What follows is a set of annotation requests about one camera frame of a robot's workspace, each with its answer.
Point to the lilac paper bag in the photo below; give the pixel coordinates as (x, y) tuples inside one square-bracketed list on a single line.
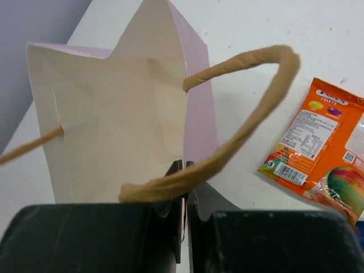
[(136, 122)]

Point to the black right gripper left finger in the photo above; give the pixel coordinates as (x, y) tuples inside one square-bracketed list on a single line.
[(103, 237)]

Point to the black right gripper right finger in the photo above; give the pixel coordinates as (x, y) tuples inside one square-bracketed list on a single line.
[(240, 222)]

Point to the orange fruit candy packet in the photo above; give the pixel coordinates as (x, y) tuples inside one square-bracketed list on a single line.
[(320, 155)]

